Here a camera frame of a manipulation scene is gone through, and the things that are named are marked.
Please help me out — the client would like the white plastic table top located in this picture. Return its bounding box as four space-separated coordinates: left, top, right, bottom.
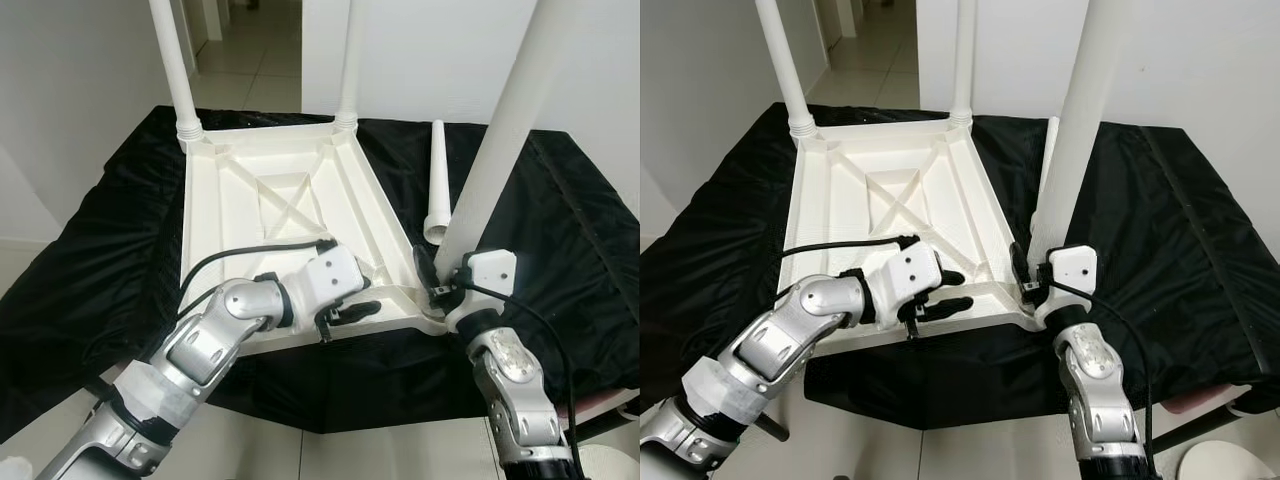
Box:
778 115 1046 356
178 118 448 356

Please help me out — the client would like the white plastic table leg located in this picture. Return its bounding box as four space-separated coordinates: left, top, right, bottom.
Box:
433 0 578 281
948 0 977 126
423 119 453 244
755 0 816 141
335 0 363 131
148 0 205 151
1028 0 1138 269
1040 116 1061 201

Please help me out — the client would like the black cloth table cover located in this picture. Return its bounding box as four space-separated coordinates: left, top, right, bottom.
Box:
0 105 641 441
640 100 1280 433

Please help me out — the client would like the white round base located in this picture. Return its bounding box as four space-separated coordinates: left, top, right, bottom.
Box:
1180 440 1271 480
580 445 641 480

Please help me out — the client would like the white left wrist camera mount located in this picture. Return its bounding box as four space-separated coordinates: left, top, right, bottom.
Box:
868 243 943 326
300 243 367 313

